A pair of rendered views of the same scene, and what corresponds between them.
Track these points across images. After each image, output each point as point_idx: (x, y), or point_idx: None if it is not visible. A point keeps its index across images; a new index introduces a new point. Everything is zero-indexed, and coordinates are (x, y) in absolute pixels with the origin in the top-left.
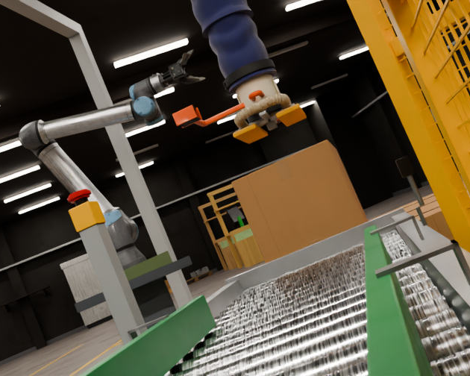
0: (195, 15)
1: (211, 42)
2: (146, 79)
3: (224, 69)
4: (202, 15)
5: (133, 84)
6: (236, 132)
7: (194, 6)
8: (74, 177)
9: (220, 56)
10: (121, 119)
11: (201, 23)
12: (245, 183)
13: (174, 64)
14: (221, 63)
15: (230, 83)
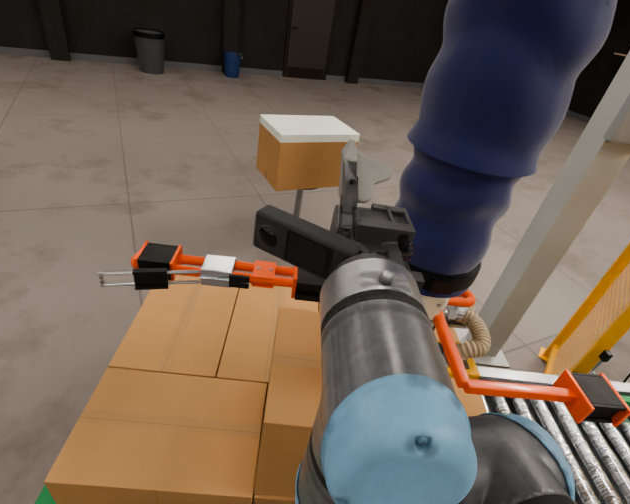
0: (547, 128)
1: (504, 203)
2: (428, 321)
3: (480, 259)
4: (548, 141)
5: (443, 399)
6: (477, 369)
7: (559, 103)
8: None
9: (489, 233)
10: None
11: (532, 153)
12: None
13: (404, 218)
14: (484, 249)
15: (470, 285)
